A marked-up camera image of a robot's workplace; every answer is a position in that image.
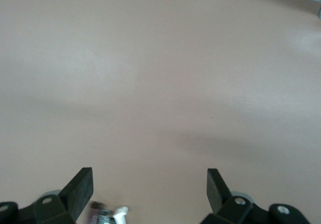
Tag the brown table mat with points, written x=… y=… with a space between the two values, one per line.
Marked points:
x=160 y=83

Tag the brown electrical component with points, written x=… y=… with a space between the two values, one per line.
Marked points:
x=96 y=211

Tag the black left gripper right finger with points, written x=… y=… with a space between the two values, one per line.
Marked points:
x=215 y=196

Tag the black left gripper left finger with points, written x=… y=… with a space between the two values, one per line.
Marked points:
x=80 y=191

